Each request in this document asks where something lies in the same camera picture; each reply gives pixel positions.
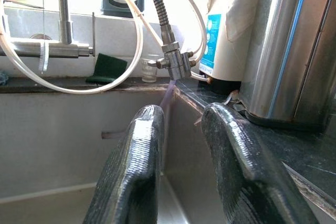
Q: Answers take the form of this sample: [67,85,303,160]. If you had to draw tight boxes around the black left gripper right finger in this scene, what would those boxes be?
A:
[201,102,320,224]

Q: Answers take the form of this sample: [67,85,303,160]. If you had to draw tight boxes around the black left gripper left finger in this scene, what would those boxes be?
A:
[83,104,165,224]

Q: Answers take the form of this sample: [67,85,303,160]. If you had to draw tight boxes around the stainless steel sink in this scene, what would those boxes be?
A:
[0,84,336,224]

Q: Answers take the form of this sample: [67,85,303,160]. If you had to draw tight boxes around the small clear glass cup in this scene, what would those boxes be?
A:
[141,55,161,83]

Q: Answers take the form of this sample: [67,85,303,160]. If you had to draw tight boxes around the dark green scrub sponge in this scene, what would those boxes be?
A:
[85,52,129,84]

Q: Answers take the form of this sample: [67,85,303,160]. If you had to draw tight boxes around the white water purifier blue label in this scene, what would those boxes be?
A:
[198,11,253,95]

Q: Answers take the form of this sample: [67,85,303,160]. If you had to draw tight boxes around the stainless steel knife block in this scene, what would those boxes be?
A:
[240,0,336,130]

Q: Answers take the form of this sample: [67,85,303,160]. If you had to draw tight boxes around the white plastic tube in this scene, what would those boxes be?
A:
[162,0,208,63]
[0,0,144,95]
[101,0,165,48]

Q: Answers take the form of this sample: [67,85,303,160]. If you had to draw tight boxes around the chrome mixer tap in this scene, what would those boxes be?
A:
[0,0,96,59]

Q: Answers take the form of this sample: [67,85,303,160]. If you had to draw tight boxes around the grey plastic container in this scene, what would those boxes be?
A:
[101,0,145,19]

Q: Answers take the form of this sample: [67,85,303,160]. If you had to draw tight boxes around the white cloth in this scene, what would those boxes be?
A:
[204,0,266,44]

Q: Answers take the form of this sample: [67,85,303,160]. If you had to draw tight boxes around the translucent purple hose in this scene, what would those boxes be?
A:
[101,79,176,141]

